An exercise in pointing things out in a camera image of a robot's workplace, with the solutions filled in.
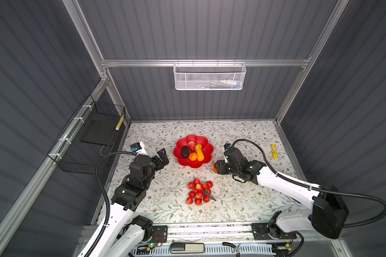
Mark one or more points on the black wire mesh basket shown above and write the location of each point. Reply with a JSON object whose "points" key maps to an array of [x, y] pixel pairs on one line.
{"points": [[90, 137]]}

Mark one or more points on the markers in white basket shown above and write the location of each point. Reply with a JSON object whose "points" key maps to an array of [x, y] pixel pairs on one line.
{"points": [[221, 85]]}

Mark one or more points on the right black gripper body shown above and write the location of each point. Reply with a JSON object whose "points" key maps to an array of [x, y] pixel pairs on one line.
{"points": [[224, 168]]}

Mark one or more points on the red fake strawberry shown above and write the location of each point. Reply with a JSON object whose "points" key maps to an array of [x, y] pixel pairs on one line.
{"points": [[191, 146]]}

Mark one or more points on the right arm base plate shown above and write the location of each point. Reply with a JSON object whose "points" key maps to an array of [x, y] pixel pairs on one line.
{"points": [[263, 231]]}

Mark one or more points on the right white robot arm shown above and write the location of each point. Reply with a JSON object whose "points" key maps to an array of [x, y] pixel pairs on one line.
{"points": [[325, 210]]}

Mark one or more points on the yellow fake squash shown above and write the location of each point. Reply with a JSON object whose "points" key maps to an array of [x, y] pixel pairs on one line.
{"points": [[199, 153]]}

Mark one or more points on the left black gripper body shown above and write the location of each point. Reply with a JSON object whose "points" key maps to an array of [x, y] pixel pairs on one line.
{"points": [[152, 172]]}

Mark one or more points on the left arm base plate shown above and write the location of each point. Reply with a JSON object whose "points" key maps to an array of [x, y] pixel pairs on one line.
{"points": [[159, 235]]}

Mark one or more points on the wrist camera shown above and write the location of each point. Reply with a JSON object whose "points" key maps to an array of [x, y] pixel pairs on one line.
{"points": [[138, 148], [227, 146]]}

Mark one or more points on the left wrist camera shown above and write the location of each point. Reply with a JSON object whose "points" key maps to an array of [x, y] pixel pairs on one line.
{"points": [[138, 148]]}

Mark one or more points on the dark fake avocado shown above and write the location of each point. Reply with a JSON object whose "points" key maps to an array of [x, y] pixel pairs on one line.
{"points": [[185, 152]]}

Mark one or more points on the grey pedal box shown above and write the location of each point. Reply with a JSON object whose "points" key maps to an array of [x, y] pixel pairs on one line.
{"points": [[176, 248]]}

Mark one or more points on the large orange fake fruit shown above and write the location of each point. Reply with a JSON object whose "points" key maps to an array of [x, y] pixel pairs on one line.
{"points": [[215, 168]]}

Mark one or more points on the white wire mesh basket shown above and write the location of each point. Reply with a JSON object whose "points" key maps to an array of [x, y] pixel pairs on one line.
{"points": [[189, 74]]}

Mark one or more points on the yellow marker on table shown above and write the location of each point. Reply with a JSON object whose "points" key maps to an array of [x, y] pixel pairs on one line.
{"points": [[274, 151]]}

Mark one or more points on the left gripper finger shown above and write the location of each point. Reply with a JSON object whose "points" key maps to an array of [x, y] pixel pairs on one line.
{"points": [[163, 156], [158, 163]]}

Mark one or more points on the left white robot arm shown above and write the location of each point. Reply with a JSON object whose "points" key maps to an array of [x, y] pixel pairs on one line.
{"points": [[120, 232]]}

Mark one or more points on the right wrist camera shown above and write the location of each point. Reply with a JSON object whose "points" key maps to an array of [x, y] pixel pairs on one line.
{"points": [[227, 146]]}

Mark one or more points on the red fake berry cluster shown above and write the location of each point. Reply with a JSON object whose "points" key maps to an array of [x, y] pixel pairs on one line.
{"points": [[200, 192]]}

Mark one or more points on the yellow marker in black basket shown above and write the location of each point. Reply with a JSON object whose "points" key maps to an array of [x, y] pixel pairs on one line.
{"points": [[119, 124]]}

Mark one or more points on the red flower-shaped fruit bowl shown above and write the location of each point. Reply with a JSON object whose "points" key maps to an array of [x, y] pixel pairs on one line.
{"points": [[207, 150]]}

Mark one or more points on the small orange fake fruit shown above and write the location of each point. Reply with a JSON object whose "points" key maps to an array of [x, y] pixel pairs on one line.
{"points": [[193, 156]]}

